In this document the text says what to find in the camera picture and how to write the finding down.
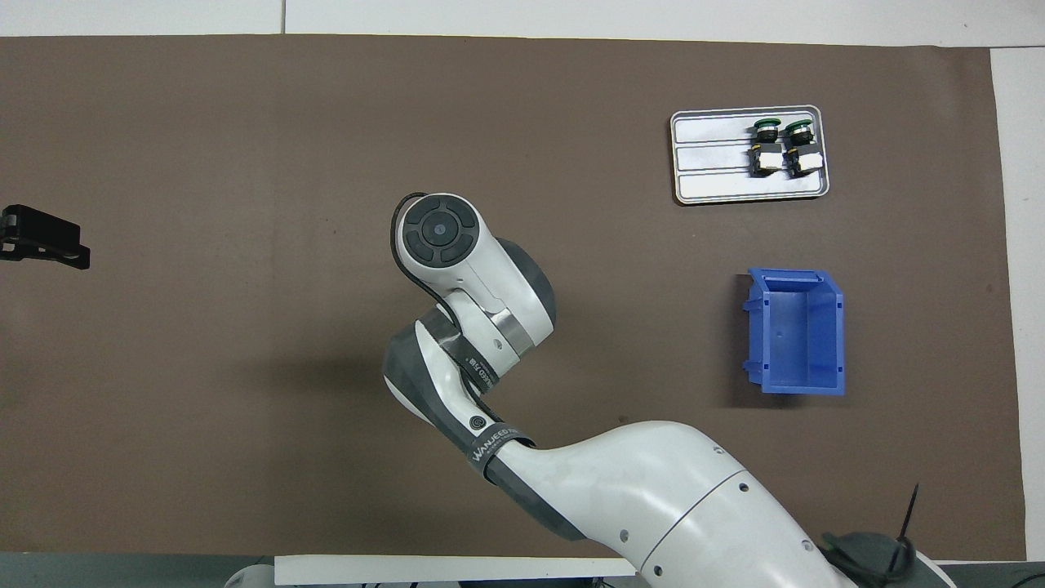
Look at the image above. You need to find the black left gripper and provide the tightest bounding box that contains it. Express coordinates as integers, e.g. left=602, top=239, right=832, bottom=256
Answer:
left=0, top=206, right=91, bottom=270

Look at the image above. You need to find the brown table mat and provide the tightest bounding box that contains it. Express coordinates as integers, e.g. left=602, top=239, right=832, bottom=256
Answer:
left=0, top=34, right=1028, bottom=563

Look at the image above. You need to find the silver metal tray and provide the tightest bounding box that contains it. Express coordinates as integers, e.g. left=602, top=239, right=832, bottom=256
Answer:
left=669, top=105, right=831, bottom=206

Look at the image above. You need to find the blue plastic storage bin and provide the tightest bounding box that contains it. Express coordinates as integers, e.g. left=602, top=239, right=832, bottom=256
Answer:
left=741, top=267, right=847, bottom=398

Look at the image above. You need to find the green push button switch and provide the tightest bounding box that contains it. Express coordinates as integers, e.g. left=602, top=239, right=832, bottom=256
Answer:
left=782, top=117, right=824, bottom=177
left=749, top=117, right=785, bottom=177

